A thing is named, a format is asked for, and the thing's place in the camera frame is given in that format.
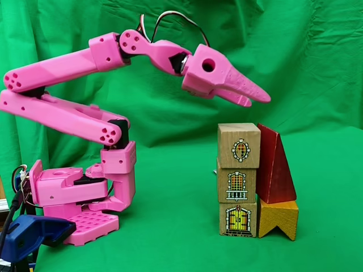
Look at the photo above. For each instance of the red triangular wooden block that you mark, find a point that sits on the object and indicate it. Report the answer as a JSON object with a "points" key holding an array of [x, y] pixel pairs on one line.
{"points": [[275, 175]]}

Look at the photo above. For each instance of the wooden block with oval window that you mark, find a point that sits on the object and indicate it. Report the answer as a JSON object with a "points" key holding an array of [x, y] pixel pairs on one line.
{"points": [[241, 136]]}

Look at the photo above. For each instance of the wooden block with balcony window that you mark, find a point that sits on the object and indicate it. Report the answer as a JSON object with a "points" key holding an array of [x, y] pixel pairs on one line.
{"points": [[249, 184]]}

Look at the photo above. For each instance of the wooden block with door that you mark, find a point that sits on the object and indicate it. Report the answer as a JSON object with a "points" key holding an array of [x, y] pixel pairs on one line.
{"points": [[252, 221]]}

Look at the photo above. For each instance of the yellow notched wooden block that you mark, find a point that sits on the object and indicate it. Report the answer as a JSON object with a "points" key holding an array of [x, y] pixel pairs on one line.
{"points": [[280, 216]]}

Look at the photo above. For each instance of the blue clamp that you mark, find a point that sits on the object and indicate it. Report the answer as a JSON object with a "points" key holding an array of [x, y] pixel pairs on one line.
{"points": [[28, 232]]}

